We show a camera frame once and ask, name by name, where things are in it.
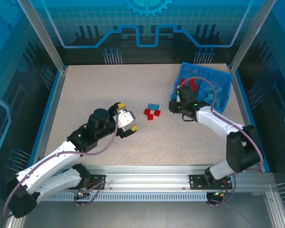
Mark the blue plastic bin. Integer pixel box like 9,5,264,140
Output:
170,62,206,103
199,68,233,113

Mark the small LED connector board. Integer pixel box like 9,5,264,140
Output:
212,190,228,199
76,189,91,200

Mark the metal tray shelf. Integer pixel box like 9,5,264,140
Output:
4,185,285,228

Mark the blue printed rear panel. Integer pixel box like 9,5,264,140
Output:
35,0,264,66

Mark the blue printed side panel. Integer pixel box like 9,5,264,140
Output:
0,0,61,179
235,0,285,190

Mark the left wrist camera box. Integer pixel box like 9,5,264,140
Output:
113,109,137,131

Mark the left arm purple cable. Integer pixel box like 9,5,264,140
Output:
2,113,121,218

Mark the blue-edged side rail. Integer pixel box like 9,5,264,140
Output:
231,68,271,173
29,66,68,173

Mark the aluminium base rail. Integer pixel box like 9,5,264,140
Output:
21,166,276,190

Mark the slotted cable duct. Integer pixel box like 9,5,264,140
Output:
41,192,209,202

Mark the aluminium frame post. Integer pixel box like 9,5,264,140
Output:
229,0,277,72
16,0,68,73

